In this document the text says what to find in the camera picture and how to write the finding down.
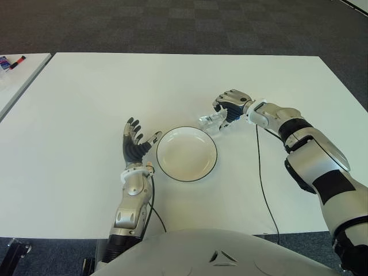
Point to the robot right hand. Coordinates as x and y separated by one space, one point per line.
237 102

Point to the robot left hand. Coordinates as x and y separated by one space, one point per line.
133 151

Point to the clear water bottle blue cap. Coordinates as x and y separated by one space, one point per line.
211 122

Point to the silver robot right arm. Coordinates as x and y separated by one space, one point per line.
316 161

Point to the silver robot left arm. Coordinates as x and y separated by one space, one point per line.
132 195

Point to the white plate black rim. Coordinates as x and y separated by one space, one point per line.
187 155

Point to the white side table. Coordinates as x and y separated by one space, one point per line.
26 77

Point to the grey robot torso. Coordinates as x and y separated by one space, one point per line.
215 253

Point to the red black marker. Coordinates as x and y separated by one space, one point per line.
17 62

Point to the black table foot caster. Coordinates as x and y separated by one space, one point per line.
18 248

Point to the blue white packet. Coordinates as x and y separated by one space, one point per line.
4 62

